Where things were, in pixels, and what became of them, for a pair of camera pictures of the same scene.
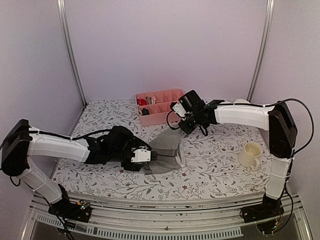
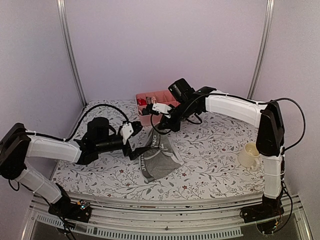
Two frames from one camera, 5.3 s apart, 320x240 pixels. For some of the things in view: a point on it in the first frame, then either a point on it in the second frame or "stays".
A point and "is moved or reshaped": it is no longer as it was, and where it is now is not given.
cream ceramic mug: x=248 y=157 stays
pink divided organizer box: x=153 y=107 stays
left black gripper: x=132 y=167 -> x=127 y=151
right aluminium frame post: x=264 y=41 stays
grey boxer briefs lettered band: x=170 y=157 is moved or reshaped
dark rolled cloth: x=145 y=112 stays
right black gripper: x=188 y=129 -> x=168 y=124
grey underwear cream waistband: x=151 y=100 stays
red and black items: x=141 y=101 stays
